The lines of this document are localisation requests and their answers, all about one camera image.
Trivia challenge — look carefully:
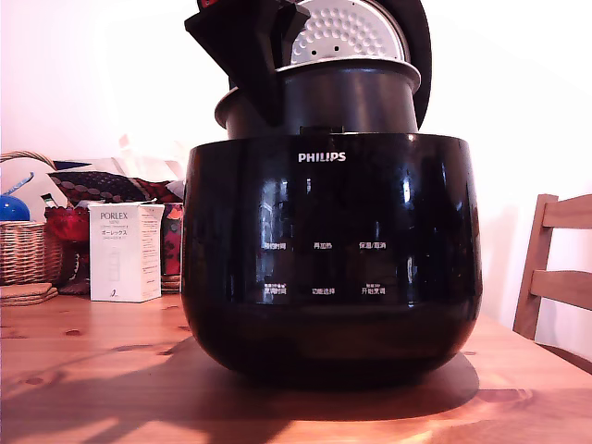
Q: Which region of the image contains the black cooking pot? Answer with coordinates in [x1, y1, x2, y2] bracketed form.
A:
[215, 59, 422, 141]

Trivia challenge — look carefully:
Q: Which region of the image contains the rice cooker lid, dimpled plate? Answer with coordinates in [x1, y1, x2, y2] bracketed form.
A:
[287, 0, 433, 133]

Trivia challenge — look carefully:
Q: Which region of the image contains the black Philips rice cooker body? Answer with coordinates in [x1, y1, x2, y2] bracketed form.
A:
[179, 125, 483, 388]

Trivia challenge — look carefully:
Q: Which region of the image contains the white cloth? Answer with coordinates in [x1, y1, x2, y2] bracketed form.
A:
[109, 133, 187, 179]

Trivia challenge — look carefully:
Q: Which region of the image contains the dark patterned fabric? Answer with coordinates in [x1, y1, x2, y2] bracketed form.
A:
[47, 170, 184, 205]

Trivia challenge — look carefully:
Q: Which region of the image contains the red floral container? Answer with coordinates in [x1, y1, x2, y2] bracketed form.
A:
[160, 203, 184, 278]

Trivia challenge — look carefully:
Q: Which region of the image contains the white Porlex box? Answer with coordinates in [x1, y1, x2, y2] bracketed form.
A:
[88, 202, 166, 303]

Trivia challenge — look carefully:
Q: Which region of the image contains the blue patterned strip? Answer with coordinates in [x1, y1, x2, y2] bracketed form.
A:
[0, 171, 36, 195]

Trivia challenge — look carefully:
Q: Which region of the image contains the blue ball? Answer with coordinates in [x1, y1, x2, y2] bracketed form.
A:
[0, 194, 32, 223]

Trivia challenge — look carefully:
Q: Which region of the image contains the wooden chair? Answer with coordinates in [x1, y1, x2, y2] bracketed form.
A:
[512, 193, 592, 367]

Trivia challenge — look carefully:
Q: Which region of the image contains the wicker basket with handle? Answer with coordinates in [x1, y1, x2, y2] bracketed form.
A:
[0, 150, 64, 287]

